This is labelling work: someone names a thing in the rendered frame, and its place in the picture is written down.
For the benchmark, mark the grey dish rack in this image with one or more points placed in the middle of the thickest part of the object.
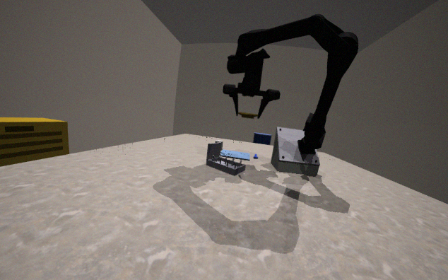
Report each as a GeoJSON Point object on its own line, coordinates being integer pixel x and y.
{"type": "Point", "coordinates": [214, 160]}

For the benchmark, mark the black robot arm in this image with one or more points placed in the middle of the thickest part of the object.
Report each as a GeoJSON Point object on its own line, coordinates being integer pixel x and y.
{"type": "Point", "coordinates": [341, 46]}

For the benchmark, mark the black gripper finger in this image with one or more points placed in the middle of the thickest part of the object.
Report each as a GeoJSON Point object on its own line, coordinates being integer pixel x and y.
{"type": "Point", "coordinates": [235, 98]}
{"type": "Point", "coordinates": [264, 102]}

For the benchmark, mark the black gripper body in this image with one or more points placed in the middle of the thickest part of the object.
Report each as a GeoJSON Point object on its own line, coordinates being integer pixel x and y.
{"type": "Point", "coordinates": [252, 82]}

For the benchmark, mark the yellow round plate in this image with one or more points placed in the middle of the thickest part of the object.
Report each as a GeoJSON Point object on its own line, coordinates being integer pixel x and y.
{"type": "Point", "coordinates": [247, 115]}

